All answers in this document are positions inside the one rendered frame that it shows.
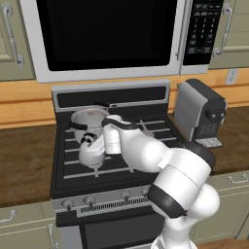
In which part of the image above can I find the grey and black coffee machine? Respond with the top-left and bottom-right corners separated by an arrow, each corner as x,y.
172,78 -> 229,149

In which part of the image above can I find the silver cupboard door handle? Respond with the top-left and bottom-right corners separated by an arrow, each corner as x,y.
1,1 -> 25,67
212,2 -> 234,58
47,223 -> 59,249

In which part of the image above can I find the black and silver stove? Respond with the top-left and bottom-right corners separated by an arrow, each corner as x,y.
50,79 -> 187,249

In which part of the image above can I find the green base cupboard door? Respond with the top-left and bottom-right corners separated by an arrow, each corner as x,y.
0,223 -> 62,249
190,190 -> 249,245

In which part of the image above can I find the silver microwave oven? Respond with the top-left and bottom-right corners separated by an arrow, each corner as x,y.
18,0 -> 226,85

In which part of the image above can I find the black microwave door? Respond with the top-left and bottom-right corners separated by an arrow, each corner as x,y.
18,0 -> 187,84

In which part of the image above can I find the silver microwave door handle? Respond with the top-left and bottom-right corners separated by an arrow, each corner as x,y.
174,0 -> 192,61

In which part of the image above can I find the green drawer front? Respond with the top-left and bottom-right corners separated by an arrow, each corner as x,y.
207,170 -> 249,197
0,200 -> 55,230

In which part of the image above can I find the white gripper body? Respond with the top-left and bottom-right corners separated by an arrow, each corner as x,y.
78,141 -> 107,169

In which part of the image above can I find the white wall outlet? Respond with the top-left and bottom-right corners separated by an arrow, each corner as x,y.
225,67 -> 240,87

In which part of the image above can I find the green wall cupboard door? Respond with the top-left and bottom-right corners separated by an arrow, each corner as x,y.
208,0 -> 249,71
0,0 -> 36,82

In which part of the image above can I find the black oven door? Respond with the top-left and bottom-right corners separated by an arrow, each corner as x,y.
79,211 -> 167,249

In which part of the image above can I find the white pot with black handle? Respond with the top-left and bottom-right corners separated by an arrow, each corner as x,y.
68,104 -> 112,144

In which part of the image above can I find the silver drawer handle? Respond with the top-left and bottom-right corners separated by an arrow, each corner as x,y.
0,209 -> 18,225
227,173 -> 249,185

